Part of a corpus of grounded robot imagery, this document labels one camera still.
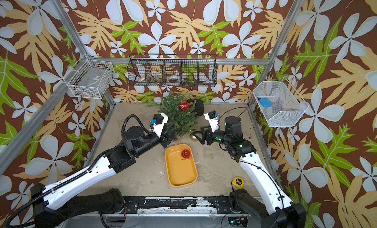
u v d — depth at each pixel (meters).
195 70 0.96
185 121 0.79
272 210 0.39
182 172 0.84
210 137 0.62
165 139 0.55
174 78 0.99
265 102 0.86
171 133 0.57
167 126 0.55
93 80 0.86
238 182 0.80
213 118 0.62
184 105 0.72
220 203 0.73
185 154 0.86
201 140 0.64
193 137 0.77
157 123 0.52
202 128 0.73
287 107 0.79
